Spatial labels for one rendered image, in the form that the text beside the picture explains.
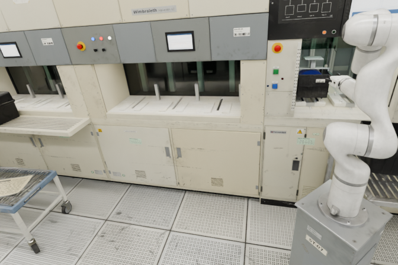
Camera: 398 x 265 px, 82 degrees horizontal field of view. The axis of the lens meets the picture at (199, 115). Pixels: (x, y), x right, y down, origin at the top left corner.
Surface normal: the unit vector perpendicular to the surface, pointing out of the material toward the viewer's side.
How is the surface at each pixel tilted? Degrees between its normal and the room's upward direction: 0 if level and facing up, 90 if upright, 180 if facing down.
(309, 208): 0
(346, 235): 0
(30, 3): 90
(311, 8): 90
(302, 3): 90
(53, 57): 90
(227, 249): 0
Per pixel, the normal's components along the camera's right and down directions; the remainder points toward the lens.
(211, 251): -0.08, -0.90
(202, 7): -0.23, 0.44
